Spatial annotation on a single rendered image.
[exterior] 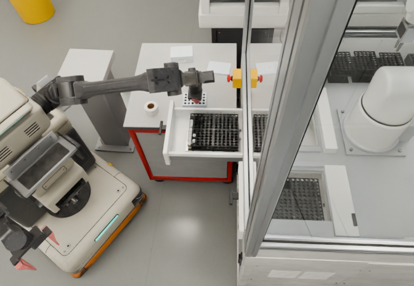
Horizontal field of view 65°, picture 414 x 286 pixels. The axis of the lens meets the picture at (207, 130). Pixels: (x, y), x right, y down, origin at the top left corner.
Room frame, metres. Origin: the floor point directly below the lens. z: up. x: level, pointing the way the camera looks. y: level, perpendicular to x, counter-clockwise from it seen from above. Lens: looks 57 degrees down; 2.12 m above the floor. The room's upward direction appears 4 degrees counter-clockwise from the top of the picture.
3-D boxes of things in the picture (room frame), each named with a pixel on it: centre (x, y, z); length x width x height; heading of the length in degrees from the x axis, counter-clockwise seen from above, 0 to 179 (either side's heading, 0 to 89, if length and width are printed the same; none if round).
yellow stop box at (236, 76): (1.12, -0.17, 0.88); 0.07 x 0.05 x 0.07; 174
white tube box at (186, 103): (1.07, 0.05, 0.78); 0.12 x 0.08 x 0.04; 85
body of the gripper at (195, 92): (1.04, 0.04, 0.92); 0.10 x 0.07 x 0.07; 173
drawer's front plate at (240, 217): (0.48, -0.11, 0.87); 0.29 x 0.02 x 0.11; 174
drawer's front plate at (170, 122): (0.83, 0.17, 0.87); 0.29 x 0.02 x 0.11; 174
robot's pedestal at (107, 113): (1.41, 0.69, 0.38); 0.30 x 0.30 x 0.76; 81
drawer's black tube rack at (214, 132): (0.80, -0.03, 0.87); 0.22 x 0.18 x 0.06; 84
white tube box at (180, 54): (1.42, 0.11, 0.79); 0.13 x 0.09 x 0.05; 89
